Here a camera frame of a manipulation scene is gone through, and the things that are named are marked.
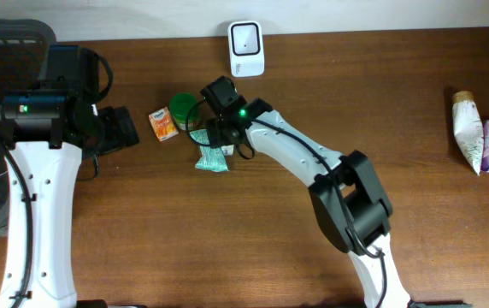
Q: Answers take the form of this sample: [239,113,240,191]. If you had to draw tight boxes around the large teal snack packet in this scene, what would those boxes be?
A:
[190,129,228,172]

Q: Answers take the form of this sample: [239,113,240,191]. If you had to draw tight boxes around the green lid jar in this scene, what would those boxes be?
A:
[169,92,202,131]

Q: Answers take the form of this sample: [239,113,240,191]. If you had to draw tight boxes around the orange Kleenex tissue pack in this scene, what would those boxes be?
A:
[149,107,179,142]

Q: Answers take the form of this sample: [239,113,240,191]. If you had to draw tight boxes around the white tube with tan cap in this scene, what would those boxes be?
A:
[452,91,484,175]

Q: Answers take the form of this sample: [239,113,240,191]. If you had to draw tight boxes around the small teal white packet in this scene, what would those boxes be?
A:
[221,145,234,156]

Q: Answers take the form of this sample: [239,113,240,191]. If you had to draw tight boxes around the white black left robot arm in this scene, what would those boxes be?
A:
[0,45,139,307]

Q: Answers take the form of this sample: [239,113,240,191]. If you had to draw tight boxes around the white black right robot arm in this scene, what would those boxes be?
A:
[201,76,412,307]

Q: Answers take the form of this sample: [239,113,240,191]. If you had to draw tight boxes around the white barcode scanner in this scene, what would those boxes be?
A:
[227,21,265,78]

